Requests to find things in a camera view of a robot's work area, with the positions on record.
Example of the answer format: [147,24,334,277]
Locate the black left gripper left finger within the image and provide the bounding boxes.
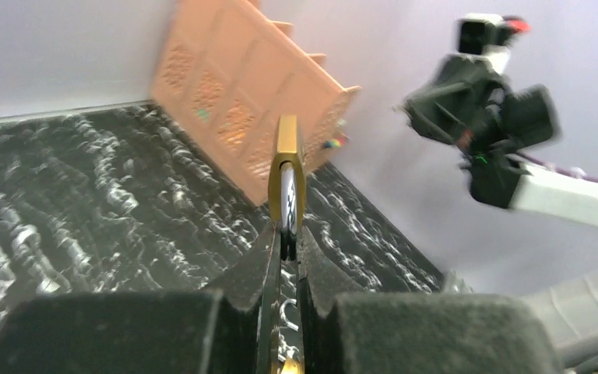
[0,223,280,373]

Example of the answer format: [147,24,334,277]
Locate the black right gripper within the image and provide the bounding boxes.
[394,55,560,161]

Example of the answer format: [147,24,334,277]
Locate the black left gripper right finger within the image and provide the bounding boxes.
[297,230,562,374]

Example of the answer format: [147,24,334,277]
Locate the medium brass padlock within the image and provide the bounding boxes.
[268,115,306,242]

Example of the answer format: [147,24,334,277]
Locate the keys of medium padlock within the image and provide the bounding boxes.
[273,260,305,373]

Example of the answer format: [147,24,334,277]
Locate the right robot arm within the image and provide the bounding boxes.
[399,53,598,373]

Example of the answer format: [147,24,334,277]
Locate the orange plastic organizer basket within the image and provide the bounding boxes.
[150,0,358,206]

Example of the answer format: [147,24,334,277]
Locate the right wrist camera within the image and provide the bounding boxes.
[457,12,531,75]

